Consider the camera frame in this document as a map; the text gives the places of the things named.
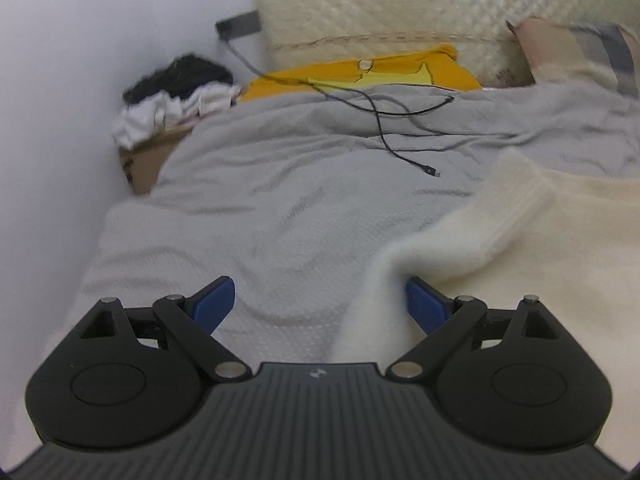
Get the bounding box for cream quilted headboard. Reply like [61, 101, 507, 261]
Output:
[252, 0, 640, 87]

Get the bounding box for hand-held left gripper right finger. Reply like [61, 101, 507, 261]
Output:
[387, 276, 566, 382]

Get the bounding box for black charging cable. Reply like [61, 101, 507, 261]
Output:
[224, 37, 457, 179]

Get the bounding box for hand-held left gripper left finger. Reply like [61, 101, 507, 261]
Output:
[77, 276, 250, 381]

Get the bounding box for plaid pillow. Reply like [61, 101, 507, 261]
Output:
[505, 17, 640, 97]

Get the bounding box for grey bed sheet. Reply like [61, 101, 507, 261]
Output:
[10, 80, 640, 456]

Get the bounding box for black cloth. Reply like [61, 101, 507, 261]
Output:
[122, 53, 235, 107]

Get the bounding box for white cloth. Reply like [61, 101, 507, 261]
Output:
[110, 84, 244, 150]

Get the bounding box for cardboard box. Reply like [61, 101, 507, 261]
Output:
[117, 127, 195, 196]

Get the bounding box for cream sweater with blue stripes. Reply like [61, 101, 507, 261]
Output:
[330, 147, 640, 463]

